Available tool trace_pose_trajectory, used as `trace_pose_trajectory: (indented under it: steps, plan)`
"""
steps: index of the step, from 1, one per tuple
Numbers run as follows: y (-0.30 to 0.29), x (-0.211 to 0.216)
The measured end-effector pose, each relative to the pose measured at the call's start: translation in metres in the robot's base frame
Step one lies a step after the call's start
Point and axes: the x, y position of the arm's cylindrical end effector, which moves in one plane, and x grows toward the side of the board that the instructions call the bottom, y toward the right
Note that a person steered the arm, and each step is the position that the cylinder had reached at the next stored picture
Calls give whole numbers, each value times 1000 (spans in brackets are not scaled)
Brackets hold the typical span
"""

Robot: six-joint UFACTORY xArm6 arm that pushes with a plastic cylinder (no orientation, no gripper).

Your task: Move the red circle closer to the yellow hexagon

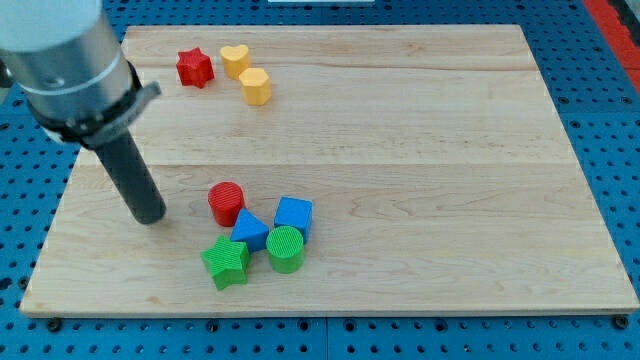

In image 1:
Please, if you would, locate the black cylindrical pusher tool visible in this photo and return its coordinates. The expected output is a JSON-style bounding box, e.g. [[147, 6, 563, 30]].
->
[[95, 131, 166, 225]]

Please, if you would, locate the red cylinder block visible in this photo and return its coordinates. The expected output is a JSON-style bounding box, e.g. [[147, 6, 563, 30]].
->
[[207, 181, 245, 227]]

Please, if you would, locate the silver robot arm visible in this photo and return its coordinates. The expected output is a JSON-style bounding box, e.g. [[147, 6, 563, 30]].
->
[[1, 0, 166, 224]]

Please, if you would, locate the yellow hexagon block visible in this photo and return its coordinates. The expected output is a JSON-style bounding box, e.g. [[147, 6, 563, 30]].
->
[[239, 68, 271, 106]]

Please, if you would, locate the red star block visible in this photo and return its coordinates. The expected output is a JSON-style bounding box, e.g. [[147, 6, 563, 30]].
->
[[176, 47, 215, 89]]

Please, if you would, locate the blue triangle block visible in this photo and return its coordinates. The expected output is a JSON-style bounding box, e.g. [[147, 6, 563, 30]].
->
[[231, 209, 269, 253]]

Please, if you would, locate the green star block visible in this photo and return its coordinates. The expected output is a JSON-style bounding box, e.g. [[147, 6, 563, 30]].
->
[[200, 235, 251, 291]]

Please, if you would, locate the yellow heart block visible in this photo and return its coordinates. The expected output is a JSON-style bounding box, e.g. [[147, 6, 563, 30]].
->
[[220, 44, 251, 80]]

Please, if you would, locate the blue cube block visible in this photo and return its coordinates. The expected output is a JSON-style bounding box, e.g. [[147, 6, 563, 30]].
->
[[274, 197, 313, 244]]

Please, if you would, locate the green cylinder block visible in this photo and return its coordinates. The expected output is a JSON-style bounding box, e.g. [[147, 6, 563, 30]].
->
[[266, 226, 305, 274]]

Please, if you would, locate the wooden board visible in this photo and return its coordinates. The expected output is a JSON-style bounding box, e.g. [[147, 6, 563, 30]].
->
[[20, 25, 639, 318]]

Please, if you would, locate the red floor strip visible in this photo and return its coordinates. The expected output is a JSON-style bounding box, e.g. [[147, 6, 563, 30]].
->
[[583, 0, 639, 90]]

